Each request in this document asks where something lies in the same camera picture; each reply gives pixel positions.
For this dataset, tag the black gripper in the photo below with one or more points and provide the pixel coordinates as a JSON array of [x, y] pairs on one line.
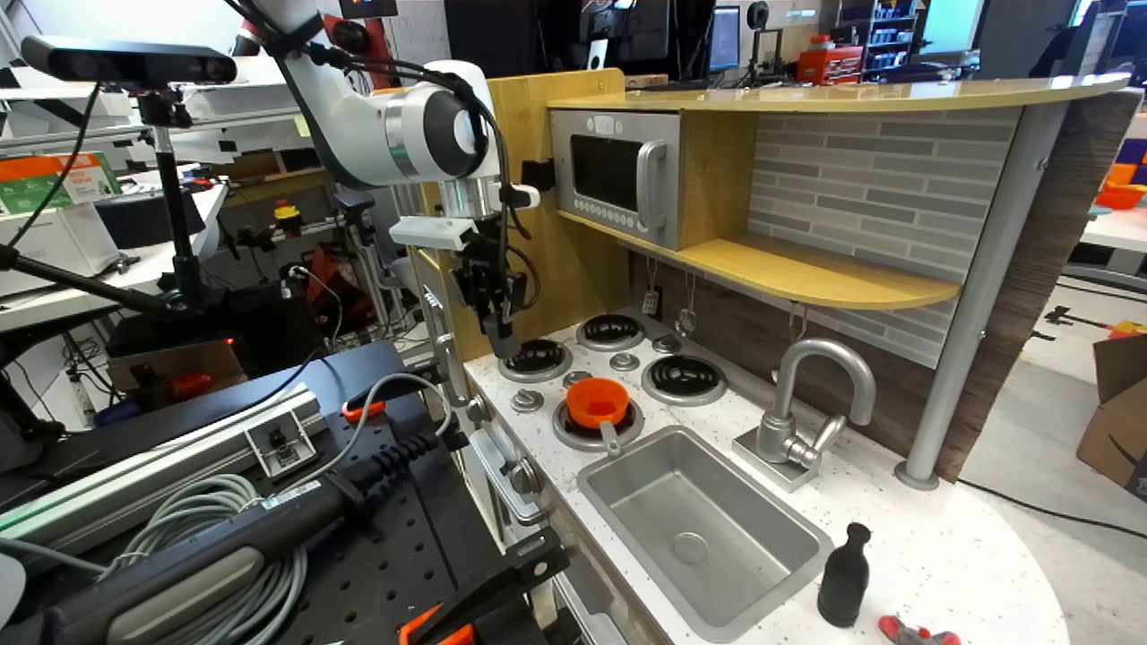
[[493, 268]]

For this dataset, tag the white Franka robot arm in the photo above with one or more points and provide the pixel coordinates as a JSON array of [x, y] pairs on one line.
[[383, 131]]

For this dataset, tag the black coil stove burner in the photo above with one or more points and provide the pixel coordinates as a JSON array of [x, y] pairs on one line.
[[686, 377], [629, 427], [536, 354], [612, 330]]

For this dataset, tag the grey stove knob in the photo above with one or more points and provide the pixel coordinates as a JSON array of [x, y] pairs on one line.
[[627, 364], [574, 377], [527, 397]]

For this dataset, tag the orange toy pot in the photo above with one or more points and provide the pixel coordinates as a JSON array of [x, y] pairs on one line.
[[598, 401]]

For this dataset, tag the grey toy microwave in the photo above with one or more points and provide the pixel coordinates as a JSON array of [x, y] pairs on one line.
[[615, 172]]

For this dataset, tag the grey sink basin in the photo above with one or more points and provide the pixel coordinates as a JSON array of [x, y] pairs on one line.
[[705, 530]]

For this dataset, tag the black bar clamp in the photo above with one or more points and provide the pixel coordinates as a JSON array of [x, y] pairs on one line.
[[435, 625]]

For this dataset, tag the silver toy faucet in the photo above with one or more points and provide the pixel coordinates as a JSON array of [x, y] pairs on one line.
[[794, 430]]

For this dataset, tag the wooden toy kitchen unit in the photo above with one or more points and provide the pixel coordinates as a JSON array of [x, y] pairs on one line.
[[883, 191]]

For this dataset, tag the small black bottle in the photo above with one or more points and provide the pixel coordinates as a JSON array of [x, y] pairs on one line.
[[843, 576]]

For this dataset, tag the orange green box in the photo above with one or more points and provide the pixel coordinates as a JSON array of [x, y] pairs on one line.
[[40, 180]]

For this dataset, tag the small red tool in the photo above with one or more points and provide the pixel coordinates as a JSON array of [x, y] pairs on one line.
[[917, 631]]

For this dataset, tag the orange floor tool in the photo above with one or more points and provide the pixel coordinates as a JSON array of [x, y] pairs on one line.
[[1099, 323]]

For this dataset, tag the brown cardboard box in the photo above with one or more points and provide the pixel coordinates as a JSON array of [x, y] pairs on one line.
[[1116, 416]]

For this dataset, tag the orange bowl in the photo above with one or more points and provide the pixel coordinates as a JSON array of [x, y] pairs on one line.
[[1120, 191]]

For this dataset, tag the white wrist camera plate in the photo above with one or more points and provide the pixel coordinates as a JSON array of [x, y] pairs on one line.
[[432, 231]]

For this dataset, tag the metal wall hook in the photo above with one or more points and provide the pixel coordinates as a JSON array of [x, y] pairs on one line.
[[686, 323], [655, 303]]

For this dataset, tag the black camera tripod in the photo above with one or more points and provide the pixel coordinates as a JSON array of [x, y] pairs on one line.
[[180, 216]]

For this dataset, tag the silver aluminium rail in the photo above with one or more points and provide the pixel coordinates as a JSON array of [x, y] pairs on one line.
[[144, 458]]

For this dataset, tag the black stereo camera bar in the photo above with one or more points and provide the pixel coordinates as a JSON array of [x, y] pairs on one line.
[[127, 58]]

